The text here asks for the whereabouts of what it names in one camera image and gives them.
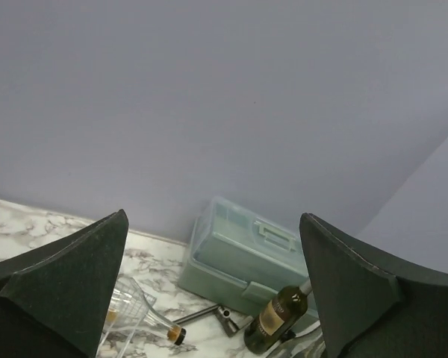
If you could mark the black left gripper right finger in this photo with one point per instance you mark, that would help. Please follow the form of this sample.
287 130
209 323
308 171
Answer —
372 303

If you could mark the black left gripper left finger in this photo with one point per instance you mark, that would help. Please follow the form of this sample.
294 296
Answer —
54 299

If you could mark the clear glass wine bottle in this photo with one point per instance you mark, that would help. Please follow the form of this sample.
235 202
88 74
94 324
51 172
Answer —
309 345

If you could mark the clear acrylic wine rack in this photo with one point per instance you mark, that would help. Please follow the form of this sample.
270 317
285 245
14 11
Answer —
124 285

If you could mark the dark green labelled wine bottle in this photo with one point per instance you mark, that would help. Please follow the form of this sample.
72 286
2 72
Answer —
278 316

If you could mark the clear bottle with cork stopper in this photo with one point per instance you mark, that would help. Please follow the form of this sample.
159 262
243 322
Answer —
160 320

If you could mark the grey metal rod tool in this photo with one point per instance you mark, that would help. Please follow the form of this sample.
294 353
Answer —
223 315

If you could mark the green plastic toolbox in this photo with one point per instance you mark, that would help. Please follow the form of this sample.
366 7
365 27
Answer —
240 259

